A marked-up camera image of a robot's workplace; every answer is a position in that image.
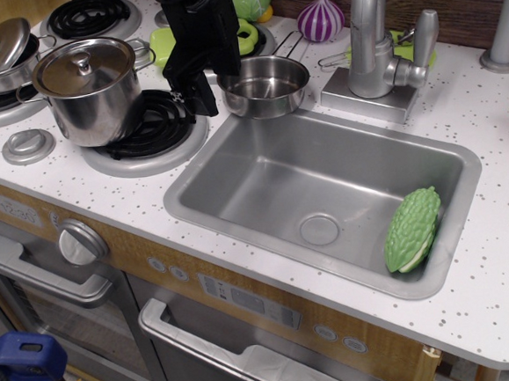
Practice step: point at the lime green plastic plate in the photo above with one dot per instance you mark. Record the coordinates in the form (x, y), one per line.
(162, 42)

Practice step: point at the small steel saucepan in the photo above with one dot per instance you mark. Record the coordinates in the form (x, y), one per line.
(266, 87)

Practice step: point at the silver oven door handle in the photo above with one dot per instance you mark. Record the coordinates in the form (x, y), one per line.
(89, 294)

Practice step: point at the silver toy faucet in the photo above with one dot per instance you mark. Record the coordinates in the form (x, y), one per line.
(379, 84)

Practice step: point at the front black coil burner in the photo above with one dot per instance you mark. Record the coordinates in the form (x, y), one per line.
(167, 137)

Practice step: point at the large steel pot with lid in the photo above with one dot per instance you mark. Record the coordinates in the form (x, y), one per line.
(92, 89)

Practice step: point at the purple striped toy onion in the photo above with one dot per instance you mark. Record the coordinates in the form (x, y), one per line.
(320, 21)

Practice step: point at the rear black coil burner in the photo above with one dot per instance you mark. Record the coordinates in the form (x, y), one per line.
(86, 19)

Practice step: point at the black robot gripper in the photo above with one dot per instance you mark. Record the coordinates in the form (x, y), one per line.
(206, 36)

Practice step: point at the grey toy sink basin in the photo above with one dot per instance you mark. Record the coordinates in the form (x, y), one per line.
(323, 191)

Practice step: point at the silver dishwasher door handle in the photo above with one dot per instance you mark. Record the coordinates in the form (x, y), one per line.
(198, 343)

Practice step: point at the steel pot with tilted lid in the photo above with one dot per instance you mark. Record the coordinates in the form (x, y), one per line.
(19, 53)

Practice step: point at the silver oven dial knob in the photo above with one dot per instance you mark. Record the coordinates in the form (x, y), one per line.
(79, 244)

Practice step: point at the green toy bitter melon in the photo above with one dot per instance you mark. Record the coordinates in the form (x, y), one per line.
(412, 230)

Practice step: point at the green toy pepper slice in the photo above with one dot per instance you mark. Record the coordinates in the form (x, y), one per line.
(247, 36)

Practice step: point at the blue clamp tool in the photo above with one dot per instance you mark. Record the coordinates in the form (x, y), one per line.
(31, 357)

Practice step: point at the left black coil burner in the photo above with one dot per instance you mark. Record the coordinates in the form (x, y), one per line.
(13, 111)

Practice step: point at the black coil burner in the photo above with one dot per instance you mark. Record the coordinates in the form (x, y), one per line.
(167, 137)
(86, 19)
(13, 111)

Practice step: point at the grey round countertop knob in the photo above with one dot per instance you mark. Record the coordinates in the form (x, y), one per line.
(28, 146)

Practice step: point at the yellow toy piece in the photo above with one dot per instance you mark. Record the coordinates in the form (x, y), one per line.
(266, 15)

